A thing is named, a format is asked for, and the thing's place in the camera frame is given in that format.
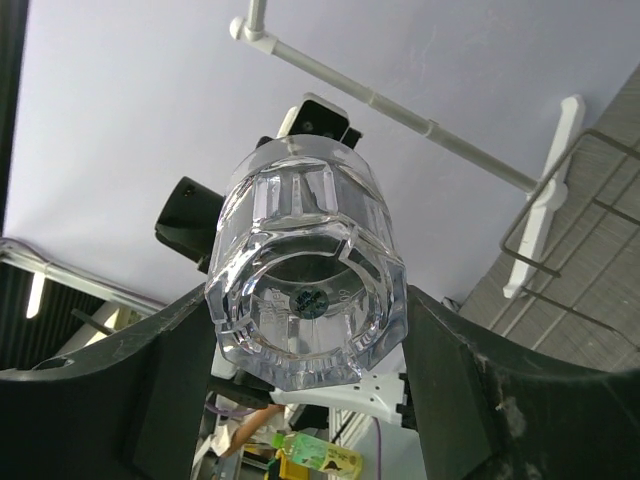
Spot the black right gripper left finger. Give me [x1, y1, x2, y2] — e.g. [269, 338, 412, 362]
[1, 286, 215, 479]

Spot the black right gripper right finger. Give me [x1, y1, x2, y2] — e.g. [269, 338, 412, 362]
[404, 287, 639, 479]

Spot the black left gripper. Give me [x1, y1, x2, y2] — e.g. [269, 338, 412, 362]
[154, 176, 223, 273]

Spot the clear faceted glass cup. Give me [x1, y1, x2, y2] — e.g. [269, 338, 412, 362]
[205, 135, 408, 391]

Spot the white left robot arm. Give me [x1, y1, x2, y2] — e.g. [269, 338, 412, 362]
[154, 177, 411, 426]

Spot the green drink bottle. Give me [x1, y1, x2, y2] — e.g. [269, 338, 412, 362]
[271, 432, 363, 479]

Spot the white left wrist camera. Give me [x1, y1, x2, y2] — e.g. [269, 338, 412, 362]
[276, 92, 363, 149]

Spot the white clothes rail stand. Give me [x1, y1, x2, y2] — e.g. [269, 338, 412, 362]
[229, 1, 586, 299]

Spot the grey wire dish rack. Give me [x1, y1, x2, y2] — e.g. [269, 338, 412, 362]
[489, 129, 639, 352]

